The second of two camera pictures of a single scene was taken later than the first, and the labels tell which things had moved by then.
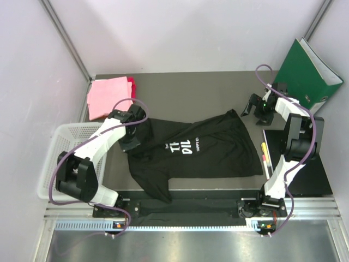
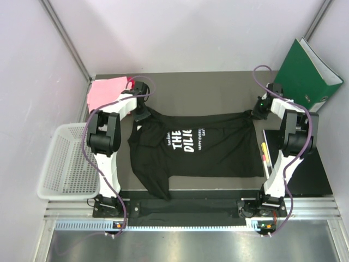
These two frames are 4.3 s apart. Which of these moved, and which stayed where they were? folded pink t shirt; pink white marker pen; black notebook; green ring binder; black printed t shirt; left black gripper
Moved: left black gripper; black printed t shirt
Stayed: black notebook; green ring binder; folded pink t shirt; pink white marker pen
